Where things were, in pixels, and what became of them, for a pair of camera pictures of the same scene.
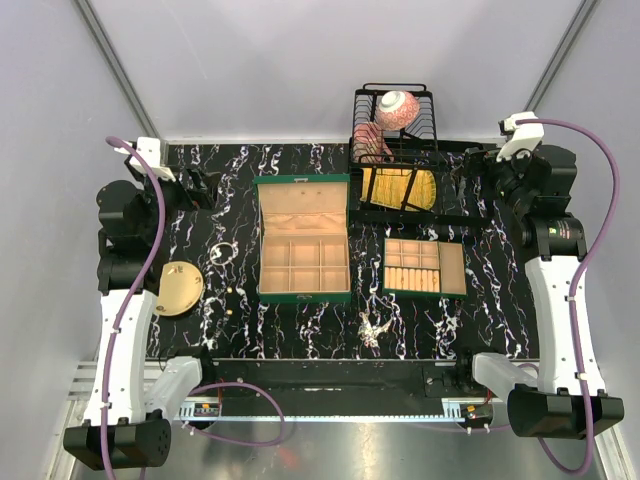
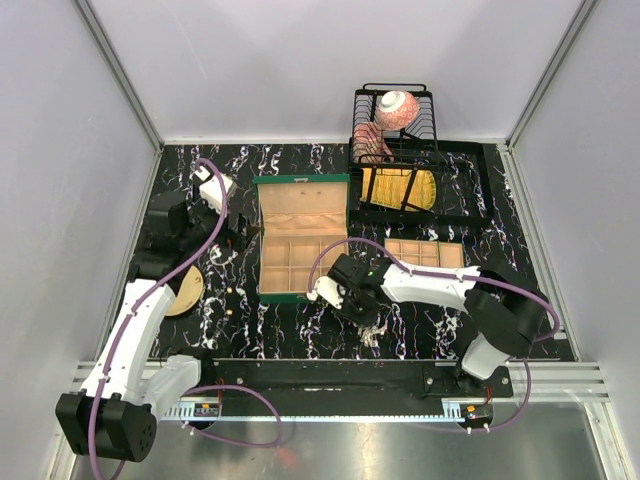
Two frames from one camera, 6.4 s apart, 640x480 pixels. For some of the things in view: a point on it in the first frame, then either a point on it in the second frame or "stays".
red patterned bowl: x=397 y=110 stays
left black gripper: x=205 y=191 → x=230 y=237
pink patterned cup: x=370 y=144 stays
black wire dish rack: x=400 y=172 stays
